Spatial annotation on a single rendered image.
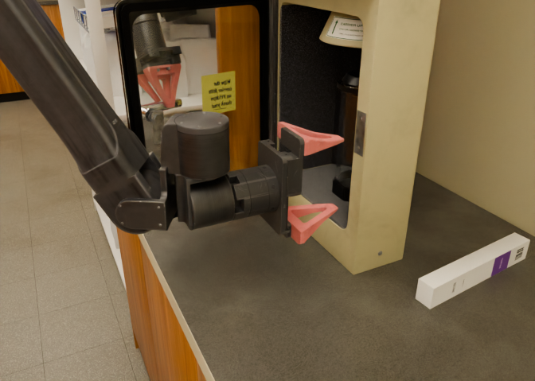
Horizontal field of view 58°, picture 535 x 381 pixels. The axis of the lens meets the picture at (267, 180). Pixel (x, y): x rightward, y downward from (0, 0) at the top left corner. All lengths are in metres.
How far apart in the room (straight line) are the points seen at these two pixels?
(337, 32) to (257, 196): 0.38
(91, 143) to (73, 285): 2.04
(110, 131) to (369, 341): 0.47
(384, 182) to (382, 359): 0.28
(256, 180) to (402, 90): 0.32
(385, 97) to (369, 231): 0.23
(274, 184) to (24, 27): 0.30
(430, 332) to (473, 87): 0.59
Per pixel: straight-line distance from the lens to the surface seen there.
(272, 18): 0.99
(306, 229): 0.60
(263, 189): 0.55
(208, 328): 0.77
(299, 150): 0.54
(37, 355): 2.24
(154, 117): 0.84
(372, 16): 0.73
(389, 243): 0.90
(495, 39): 1.14
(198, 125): 0.50
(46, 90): 0.54
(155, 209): 0.53
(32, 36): 0.53
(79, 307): 2.41
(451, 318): 0.84
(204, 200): 0.53
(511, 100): 1.12
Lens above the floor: 1.46
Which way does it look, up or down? 26 degrees down
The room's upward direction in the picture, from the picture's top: straight up
